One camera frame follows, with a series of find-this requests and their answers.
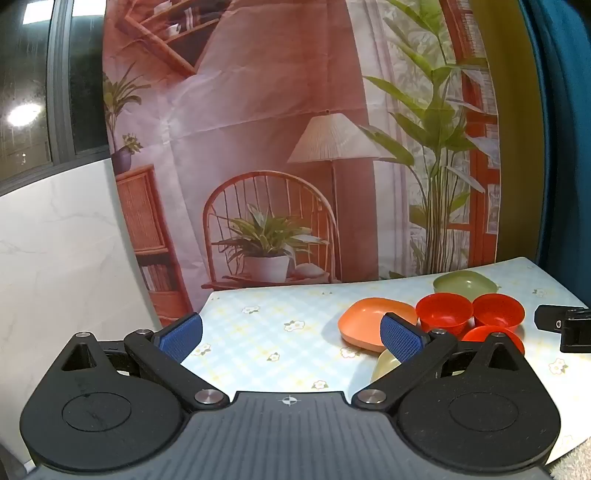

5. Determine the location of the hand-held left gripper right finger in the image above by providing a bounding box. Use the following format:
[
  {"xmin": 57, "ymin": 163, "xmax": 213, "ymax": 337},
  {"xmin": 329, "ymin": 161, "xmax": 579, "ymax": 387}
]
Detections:
[{"xmin": 353, "ymin": 312, "xmax": 520, "ymax": 411}]

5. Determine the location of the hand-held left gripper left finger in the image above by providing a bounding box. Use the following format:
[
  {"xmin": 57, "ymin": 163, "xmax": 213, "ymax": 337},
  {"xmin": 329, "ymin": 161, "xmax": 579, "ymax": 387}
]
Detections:
[{"xmin": 60, "ymin": 312, "xmax": 230, "ymax": 409}]

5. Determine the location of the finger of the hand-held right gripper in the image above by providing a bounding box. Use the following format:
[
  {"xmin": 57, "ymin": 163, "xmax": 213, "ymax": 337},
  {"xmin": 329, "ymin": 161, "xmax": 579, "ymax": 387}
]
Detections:
[
  {"xmin": 560, "ymin": 309, "xmax": 591, "ymax": 354},
  {"xmin": 534, "ymin": 305, "xmax": 586, "ymax": 331}
]

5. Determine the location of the cream square plate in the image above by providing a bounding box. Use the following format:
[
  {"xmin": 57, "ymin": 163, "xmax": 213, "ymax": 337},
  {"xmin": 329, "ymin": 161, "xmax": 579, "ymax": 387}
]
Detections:
[{"xmin": 369, "ymin": 349, "xmax": 403, "ymax": 384}]

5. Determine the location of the orange square plate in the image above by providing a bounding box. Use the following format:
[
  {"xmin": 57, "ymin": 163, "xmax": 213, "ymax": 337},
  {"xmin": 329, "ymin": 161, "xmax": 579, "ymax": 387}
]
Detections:
[{"xmin": 338, "ymin": 298, "xmax": 419, "ymax": 348}]

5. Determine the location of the red plastic bowl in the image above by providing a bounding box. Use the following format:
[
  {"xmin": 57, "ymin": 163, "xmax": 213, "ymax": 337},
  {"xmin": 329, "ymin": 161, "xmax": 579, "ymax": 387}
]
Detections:
[
  {"xmin": 461, "ymin": 325, "xmax": 526, "ymax": 356},
  {"xmin": 416, "ymin": 294, "xmax": 475, "ymax": 336},
  {"xmin": 472, "ymin": 294, "xmax": 525, "ymax": 332}
]

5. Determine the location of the green square plate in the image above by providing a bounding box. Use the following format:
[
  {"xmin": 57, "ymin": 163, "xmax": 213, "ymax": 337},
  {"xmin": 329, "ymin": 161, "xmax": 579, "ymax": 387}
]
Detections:
[{"xmin": 433, "ymin": 271, "xmax": 499, "ymax": 296}]

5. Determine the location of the floral checked tablecloth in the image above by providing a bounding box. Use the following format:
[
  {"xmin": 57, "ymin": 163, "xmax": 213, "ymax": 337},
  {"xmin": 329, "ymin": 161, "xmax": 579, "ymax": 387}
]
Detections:
[{"xmin": 180, "ymin": 257, "xmax": 591, "ymax": 464}]

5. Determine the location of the white fluffy rug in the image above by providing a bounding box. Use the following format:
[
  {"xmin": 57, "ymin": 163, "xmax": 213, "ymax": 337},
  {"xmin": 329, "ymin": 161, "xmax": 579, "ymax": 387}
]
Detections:
[{"xmin": 549, "ymin": 440, "xmax": 591, "ymax": 480}]

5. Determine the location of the teal curtain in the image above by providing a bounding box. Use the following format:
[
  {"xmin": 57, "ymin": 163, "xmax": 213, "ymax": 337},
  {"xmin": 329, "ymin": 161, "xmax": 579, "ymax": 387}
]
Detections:
[{"xmin": 517, "ymin": 0, "xmax": 591, "ymax": 309}]

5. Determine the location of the printed room scene tapestry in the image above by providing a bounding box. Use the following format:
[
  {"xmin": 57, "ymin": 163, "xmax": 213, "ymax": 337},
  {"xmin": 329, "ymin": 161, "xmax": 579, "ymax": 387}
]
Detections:
[{"xmin": 102, "ymin": 0, "xmax": 502, "ymax": 329}]

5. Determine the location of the dark framed window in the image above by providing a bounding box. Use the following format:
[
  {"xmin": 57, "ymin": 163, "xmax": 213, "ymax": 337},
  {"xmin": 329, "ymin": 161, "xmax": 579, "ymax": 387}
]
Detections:
[{"xmin": 0, "ymin": 0, "xmax": 110, "ymax": 197}]

